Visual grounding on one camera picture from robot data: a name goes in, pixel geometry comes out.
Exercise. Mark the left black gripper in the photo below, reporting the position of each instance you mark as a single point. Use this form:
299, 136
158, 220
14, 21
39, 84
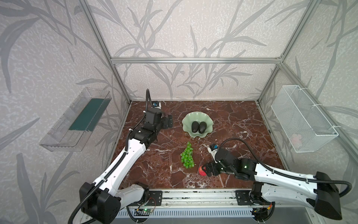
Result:
165, 122

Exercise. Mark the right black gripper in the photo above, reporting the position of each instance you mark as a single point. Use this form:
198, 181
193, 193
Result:
209, 168

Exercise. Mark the red fake apple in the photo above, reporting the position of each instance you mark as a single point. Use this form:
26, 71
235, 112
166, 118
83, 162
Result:
201, 171

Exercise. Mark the green fake grape bunch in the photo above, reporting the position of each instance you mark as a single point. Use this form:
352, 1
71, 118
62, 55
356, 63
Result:
187, 156

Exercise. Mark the dark fake avocado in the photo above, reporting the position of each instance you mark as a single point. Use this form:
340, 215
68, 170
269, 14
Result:
195, 126
202, 127

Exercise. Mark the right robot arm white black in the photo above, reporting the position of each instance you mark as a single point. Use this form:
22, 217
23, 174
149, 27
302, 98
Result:
328, 200

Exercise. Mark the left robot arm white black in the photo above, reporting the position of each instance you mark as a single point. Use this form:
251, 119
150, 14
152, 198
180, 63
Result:
137, 142

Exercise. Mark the light green scalloped fruit bowl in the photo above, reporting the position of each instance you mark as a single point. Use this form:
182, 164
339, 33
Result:
199, 117

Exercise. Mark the green circuit board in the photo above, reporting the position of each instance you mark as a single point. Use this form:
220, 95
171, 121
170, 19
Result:
145, 211

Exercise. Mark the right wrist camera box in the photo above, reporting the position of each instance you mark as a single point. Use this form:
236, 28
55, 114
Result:
214, 147

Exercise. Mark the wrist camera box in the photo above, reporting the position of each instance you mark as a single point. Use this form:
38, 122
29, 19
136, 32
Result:
214, 147
156, 104

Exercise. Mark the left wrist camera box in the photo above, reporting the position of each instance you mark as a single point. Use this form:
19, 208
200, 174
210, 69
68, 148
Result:
156, 104

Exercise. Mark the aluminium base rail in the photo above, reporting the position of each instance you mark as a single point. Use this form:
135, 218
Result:
168, 198

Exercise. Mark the clear plastic wall tray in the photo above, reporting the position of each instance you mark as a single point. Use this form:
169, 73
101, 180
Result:
74, 128

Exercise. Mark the white wire mesh basket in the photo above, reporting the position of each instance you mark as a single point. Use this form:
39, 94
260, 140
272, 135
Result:
304, 124

